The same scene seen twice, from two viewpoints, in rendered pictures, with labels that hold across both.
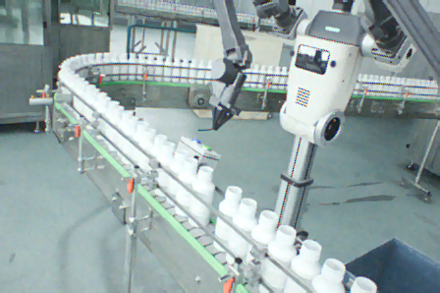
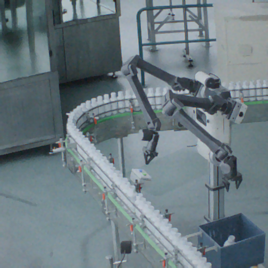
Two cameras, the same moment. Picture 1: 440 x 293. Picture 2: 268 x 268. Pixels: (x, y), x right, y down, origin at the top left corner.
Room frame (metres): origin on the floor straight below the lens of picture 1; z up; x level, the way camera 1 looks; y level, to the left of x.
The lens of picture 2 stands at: (-2.93, -1.42, 3.21)
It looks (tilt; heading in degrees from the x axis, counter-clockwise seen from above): 23 degrees down; 20
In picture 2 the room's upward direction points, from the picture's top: 4 degrees counter-clockwise
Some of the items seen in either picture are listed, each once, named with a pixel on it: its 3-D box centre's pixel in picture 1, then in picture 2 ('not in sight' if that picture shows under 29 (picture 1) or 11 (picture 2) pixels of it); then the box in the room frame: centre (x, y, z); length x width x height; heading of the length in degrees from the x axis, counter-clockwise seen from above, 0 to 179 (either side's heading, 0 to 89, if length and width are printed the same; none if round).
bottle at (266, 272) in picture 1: (279, 263); (151, 219); (0.66, -0.16, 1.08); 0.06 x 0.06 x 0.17
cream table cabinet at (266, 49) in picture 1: (233, 73); (264, 54); (5.46, -0.03, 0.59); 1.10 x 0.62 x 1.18; 113
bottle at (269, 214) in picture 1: (262, 246); (148, 215); (0.71, -0.13, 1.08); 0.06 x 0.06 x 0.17
